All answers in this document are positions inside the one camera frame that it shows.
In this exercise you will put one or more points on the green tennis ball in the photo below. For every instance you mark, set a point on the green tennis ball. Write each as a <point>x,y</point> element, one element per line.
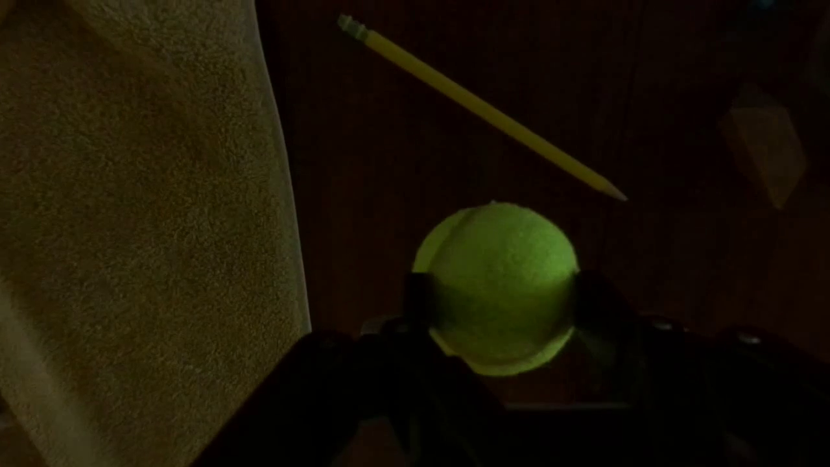
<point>501,269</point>

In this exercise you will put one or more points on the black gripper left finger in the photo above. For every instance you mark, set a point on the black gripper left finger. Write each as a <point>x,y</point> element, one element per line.
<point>346,399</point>

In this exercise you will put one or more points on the yellow pencil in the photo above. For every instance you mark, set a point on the yellow pencil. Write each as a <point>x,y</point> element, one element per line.
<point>481,106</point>

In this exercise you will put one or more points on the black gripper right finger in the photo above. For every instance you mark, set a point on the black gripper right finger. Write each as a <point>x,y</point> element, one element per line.
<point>717,399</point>

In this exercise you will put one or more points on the yellow towel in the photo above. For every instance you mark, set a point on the yellow towel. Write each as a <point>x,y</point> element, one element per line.
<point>140,243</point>

